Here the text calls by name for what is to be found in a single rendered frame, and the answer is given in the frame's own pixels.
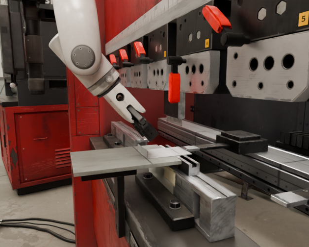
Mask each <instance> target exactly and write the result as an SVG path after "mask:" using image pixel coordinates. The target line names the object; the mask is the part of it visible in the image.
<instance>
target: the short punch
mask: <svg viewBox="0 0 309 247"><path fill-rule="evenodd" d="M164 115H167V119H166V121H168V122H170V123H173V124H176V125H179V126H182V119H184V118H185V92H180V101H179V102H178V103H170V102H169V100H168V90H167V91H164Z"/></svg>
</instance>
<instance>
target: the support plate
mask: <svg viewBox="0 0 309 247"><path fill-rule="evenodd" d="M142 147H143V148H144V149H156V148H161V147H160V146H158V145H147V146H142ZM70 157H71V162H72V169H73V175H74V177H78V176H86V175H94V174H102V173H114V172H122V171H130V170H138V169H146V168H154V167H163V166H171V165H179V164H181V160H180V159H178V158H177V157H175V156H173V157H164V158H155V159H148V160H150V161H151V162H152V164H151V163H150V162H149V161H148V160H147V159H145V158H144V157H143V156H142V155H141V154H140V153H139V152H138V151H136V150H135V149H134V148H133V147H125V148H109V149H99V150H87V151H76V152H70Z"/></svg>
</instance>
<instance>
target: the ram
mask: <svg viewBox="0 0 309 247"><path fill-rule="evenodd" d="M161 1H162V0H104V19H105V44H106V43H108V42H109V41H110V40H112V39H113V38H114V37H116V36H117V35H118V34H119V33H121V32H122V31H123V30H125V29H126V28H127V27H128V26H130V25H131V24H132V23H134V22H135V21H136V20H138V19H139V18H140V17H141V16H143V15H144V14H145V13H147V12H148V11H149V10H150V9H152V8H153V7H154V6H156V5H157V4H158V3H159V2H161ZM208 1H210V0H182V1H181V2H179V3H178V4H176V5H174V6H173V7H171V8H170V9H168V10H167V11H165V12H164V13H162V14H161V15H159V16H158V17H156V18H154V19H153V20H151V21H150V22H148V23H147V24H145V25H144V26H142V27H141V28H139V29H138V30H136V31H135V32H133V33H132V34H130V35H129V36H127V37H125V38H124V39H122V40H121V41H119V42H117V43H116V44H114V45H113V46H111V47H110V48H108V49H107V50H105V54H106V56H109V55H111V54H113V55H115V56H119V49H120V48H121V47H123V46H125V45H127V44H131V42H133V41H135V40H136V39H138V38H140V37H142V36H148V33H150V32H152V31H153V30H155V29H157V28H159V27H161V26H163V25H165V24H167V23H175V24H176V23H177V18H178V17H180V16H182V15H184V14H185V13H187V12H189V11H191V10H193V9H195V8H197V7H199V6H201V5H202V4H204V3H206V2H208Z"/></svg>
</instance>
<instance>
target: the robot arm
mask: <svg viewBox="0 0 309 247"><path fill-rule="evenodd" d="M52 2H53V8H54V14H55V20H56V25H57V30H58V33H57V34H56V35H55V36H54V37H53V38H52V40H51V41H50V43H49V47H50V48H51V50H52V51H53V52H54V53H55V54H56V55H57V56H58V57H59V58H60V60H61V61H62V62H63V63H64V64H65V65H66V66H67V67H68V68H69V69H70V71H71V72H72V73H73V74H74V75H75V76H76V77H77V78H78V79H79V81H80V82H81V83H82V84H83V85H84V86H85V87H86V88H87V89H88V91H89V92H90V93H91V94H92V95H93V96H96V95H97V98H101V97H104V98H105V100H106V101H107V102H108V103H109V104H110V105H111V106H112V107H113V108H114V109H115V111H116V112H117V113H118V114H119V115H120V116H122V117H123V118H124V119H125V120H126V121H128V122H130V123H131V124H132V125H133V126H134V128H135V129H136V131H137V132H138V133H139V134H140V135H141V136H142V137H144V136H145V137H146V138H147V139H148V141H150V142H151V141H152V140H153V139H154V138H155V137H156V136H157V135H158V132H157V131H156V130H155V129H154V127H153V126H152V125H151V124H150V123H149V122H148V121H147V120H146V119H145V118H144V117H143V116H142V115H141V114H140V112H141V113H145V109H144V108H143V107H142V105H141V104H140V103H139V102H138V101H137V100H136V99H135V98H134V97H133V95H132V94H131V93H130V92H129V91H128V90H127V89H126V88H125V87H124V86H123V85H122V84H121V83H120V81H121V78H120V77H118V76H119V75H120V74H119V73H118V72H117V71H116V70H115V68H114V67H113V66H112V65H111V64H110V62H109V61H108V60H107V59H106V57H105V56H104V55H103V54H102V49H101V39H100V30H99V22H98V14H97V7H96V1H95V0H52Z"/></svg>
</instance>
